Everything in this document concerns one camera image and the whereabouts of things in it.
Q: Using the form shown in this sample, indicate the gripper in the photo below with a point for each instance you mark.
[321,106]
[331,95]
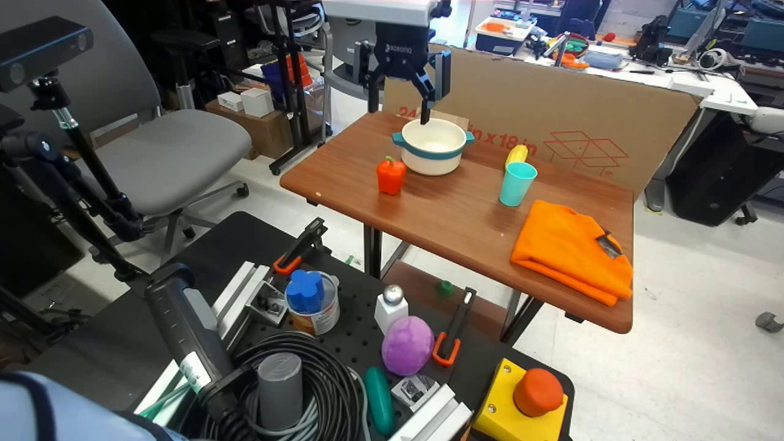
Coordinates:
[401,52]

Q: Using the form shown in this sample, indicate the white pot with teal rim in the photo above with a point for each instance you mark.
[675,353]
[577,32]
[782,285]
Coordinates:
[432,153]

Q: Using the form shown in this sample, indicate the teal plastic cup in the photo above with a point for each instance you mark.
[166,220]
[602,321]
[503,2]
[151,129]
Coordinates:
[516,184]

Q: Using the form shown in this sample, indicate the orange toy bell pepper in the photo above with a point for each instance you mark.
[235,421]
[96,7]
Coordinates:
[391,177]

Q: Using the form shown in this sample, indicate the black rolling stand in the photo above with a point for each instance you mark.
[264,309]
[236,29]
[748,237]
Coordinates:
[297,92]

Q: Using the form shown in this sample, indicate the blue bin with white lid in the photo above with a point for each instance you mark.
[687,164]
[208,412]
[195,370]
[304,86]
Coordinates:
[499,37]

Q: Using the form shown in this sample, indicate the yellow toy corn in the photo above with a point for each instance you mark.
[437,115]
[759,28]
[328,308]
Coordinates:
[516,154]

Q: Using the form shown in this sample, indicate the brown cardboard box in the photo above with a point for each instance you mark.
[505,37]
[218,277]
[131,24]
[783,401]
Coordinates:
[263,131]

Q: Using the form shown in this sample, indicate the small white box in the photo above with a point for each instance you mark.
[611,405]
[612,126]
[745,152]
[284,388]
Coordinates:
[229,101]
[257,102]

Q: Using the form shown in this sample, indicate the large cardboard sheet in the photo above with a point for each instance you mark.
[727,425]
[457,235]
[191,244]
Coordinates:
[551,98]

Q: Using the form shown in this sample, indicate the bowl of toys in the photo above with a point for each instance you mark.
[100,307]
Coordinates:
[572,50]

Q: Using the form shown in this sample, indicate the green bottle cap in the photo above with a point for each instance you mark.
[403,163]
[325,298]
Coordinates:
[445,289]

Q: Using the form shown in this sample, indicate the clear plastic container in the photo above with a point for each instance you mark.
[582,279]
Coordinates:
[603,59]

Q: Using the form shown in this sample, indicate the white bottle with silver ball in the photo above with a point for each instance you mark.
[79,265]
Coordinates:
[389,312]

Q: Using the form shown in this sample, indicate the blue plastic block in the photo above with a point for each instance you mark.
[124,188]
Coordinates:
[304,293]

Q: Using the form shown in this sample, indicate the orange folded cloth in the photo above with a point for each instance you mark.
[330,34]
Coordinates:
[563,245]

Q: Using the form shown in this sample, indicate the tin can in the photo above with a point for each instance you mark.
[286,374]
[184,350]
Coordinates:
[321,318]

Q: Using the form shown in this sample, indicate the grey office chair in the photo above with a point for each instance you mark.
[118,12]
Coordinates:
[165,153]

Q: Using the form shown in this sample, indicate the purple ball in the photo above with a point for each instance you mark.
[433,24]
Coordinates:
[407,346]

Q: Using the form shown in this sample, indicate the white desk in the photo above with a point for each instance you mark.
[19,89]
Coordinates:
[704,82]

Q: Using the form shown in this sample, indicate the teal oblong object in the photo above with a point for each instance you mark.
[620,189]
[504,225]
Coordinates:
[380,401]

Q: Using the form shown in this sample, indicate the black power unit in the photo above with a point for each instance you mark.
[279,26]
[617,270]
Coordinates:
[184,324]

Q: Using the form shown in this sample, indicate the black computer case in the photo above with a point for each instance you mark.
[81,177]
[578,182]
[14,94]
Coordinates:
[710,171]

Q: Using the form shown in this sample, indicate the grey cylinder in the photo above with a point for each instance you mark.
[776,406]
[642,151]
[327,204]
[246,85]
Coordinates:
[280,392]

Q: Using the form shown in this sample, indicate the yellow box with red button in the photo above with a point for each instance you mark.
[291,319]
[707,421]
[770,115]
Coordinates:
[502,416]

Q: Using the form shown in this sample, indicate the row of monitors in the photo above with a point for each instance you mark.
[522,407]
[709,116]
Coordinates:
[759,33]

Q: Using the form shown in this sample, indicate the chair caster wheel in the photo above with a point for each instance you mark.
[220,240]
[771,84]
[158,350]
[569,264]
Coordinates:
[770,322]

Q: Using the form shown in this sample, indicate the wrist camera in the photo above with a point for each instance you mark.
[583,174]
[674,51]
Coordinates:
[442,75]

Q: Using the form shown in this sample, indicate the aluminium profile bracket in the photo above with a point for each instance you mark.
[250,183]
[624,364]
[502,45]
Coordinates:
[429,410]
[242,297]

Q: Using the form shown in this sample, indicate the camera on tripod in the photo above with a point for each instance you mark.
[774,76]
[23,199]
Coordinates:
[43,49]

